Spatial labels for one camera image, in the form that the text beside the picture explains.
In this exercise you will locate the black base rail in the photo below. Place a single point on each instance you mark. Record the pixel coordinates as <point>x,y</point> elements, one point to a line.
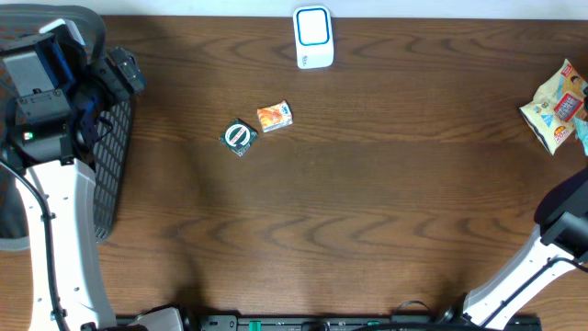
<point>224,322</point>

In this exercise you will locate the dark snack packet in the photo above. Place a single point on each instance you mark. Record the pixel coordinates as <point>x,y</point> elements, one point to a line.
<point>239,137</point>

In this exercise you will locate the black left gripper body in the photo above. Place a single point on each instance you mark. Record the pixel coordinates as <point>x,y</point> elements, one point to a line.
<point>122,70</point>

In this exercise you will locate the yellow snack packet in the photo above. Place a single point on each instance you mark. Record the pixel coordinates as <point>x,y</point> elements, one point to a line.
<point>556,104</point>

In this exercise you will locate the light green snack packet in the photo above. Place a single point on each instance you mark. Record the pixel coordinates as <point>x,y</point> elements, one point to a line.
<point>582,133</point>

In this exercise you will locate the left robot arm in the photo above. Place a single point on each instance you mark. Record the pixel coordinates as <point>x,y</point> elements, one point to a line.
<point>63,93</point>

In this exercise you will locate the grey plastic mesh basket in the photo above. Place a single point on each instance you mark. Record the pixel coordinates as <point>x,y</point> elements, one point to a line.
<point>110,153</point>

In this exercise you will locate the orange snack packet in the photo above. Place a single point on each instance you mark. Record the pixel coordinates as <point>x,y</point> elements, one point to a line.
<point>275,117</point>

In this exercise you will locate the white barcode scanner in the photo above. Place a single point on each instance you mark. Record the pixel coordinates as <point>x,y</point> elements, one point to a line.
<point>314,39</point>

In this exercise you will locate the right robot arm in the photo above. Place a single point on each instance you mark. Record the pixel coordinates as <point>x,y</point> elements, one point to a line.
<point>557,245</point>

